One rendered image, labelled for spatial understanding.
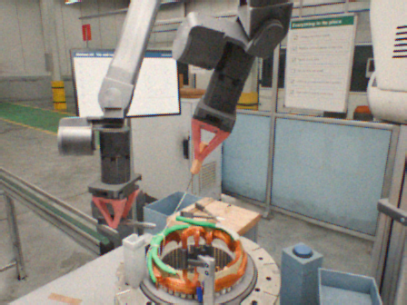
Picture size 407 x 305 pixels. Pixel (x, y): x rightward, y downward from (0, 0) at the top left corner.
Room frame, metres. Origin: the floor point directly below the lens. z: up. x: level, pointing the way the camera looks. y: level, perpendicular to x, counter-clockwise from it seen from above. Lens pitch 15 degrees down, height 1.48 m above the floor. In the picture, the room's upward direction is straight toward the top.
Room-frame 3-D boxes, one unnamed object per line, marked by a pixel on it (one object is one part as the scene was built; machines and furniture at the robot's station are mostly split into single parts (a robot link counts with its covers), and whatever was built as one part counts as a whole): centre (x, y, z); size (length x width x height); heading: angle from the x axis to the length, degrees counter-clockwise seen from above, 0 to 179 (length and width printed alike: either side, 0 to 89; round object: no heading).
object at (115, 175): (0.59, 0.17, 1.28); 0.10 x 0.07 x 0.07; 163
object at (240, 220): (0.82, -0.03, 1.05); 0.20 x 0.19 x 0.02; 53
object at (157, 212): (0.91, 0.09, 0.92); 0.17 x 0.11 x 0.28; 143
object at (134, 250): (0.49, 0.12, 1.14); 0.03 x 0.03 x 0.09; 56
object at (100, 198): (0.58, 0.17, 1.21); 0.07 x 0.07 x 0.09; 73
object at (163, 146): (3.27, 0.32, 0.60); 1.02 x 0.55 x 1.20; 50
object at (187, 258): (0.41, 0.01, 1.21); 0.04 x 0.04 x 0.03; 56
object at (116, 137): (0.58, 0.17, 1.34); 0.07 x 0.06 x 0.07; 102
